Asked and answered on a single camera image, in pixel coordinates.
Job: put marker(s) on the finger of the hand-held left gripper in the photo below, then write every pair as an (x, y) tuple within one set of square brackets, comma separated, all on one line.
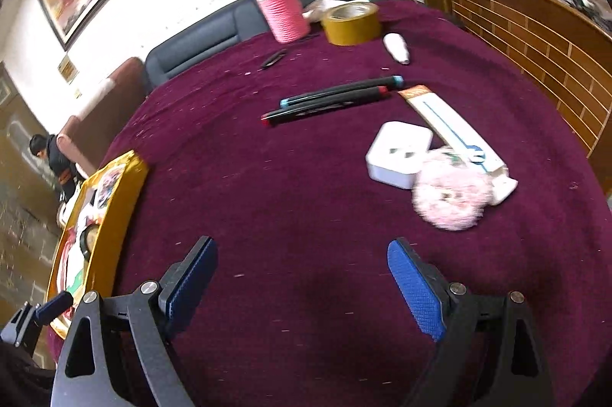
[(55, 309)]

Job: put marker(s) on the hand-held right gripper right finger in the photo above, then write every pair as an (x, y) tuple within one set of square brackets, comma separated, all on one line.
[(420, 292)]

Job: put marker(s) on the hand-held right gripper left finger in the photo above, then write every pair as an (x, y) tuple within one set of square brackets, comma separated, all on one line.
[(191, 287)]

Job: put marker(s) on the pink plush bear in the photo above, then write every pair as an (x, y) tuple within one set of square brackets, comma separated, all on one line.
[(452, 196)]

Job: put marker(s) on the yellow cardboard box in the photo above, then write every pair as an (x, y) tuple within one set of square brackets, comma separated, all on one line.
[(117, 215)]

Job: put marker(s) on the white power adapter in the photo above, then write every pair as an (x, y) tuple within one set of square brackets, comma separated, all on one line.
[(397, 153)]

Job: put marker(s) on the maroon tablecloth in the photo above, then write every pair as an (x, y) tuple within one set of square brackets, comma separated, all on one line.
[(311, 177)]

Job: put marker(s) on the long white toothbrush box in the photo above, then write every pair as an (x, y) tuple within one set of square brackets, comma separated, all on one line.
[(444, 120)]

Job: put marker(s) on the brown upholstered chair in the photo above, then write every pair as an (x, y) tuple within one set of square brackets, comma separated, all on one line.
[(105, 101)]

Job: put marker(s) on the black marker red cap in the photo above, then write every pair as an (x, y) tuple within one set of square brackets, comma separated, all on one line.
[(325, 106)]

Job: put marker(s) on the black marker blue cap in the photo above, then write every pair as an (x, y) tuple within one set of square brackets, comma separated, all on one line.
[(344, 90)]

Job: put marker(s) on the small black clip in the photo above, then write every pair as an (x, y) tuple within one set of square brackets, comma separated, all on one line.
[(273, 59)]

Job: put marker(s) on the small white bottle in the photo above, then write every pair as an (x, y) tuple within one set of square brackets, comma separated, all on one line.
[(397, 48)]

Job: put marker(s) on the dark grey sofa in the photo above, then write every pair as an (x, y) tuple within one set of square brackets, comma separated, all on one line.
[(201, 39)]

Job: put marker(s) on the yellow tape roll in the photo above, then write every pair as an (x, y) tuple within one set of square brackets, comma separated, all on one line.
[(351, 29)]

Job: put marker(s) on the wooden brick-pattern counter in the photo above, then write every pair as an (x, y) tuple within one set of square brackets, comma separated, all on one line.
[(535, 43)]

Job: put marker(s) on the pink knitted sleeve bottle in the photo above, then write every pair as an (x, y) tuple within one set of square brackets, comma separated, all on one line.
[(284, 12)]

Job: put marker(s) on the small gold wall plaque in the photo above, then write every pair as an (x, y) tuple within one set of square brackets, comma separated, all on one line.
[(68, 68)]

